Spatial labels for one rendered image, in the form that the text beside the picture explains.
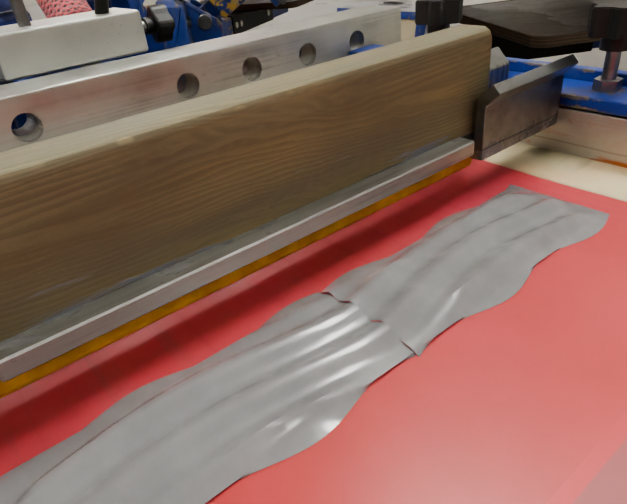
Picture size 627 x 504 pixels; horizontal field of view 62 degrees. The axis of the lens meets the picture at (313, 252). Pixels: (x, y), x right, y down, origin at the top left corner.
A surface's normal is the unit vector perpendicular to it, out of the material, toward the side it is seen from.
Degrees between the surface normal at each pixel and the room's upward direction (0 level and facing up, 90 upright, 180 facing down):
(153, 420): 33
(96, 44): 90
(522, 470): 0
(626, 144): 90
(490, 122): 90
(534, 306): 0
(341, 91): 90
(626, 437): 0
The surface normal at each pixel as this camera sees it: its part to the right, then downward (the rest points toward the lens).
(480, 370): -0.09, -0.85
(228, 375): 0.18, -0.53
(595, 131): -0.77, 0.39
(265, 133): 0.63, 0.36
